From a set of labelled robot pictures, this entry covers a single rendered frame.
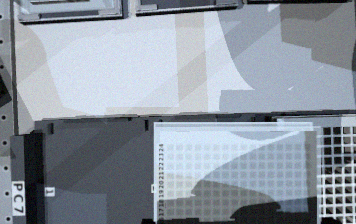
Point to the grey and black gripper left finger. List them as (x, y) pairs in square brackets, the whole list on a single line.
[(147, 221)]

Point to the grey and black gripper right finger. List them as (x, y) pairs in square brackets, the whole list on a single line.
[(329, 220)]

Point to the grey flat base plate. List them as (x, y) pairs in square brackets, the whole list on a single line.
[(6, 115)]

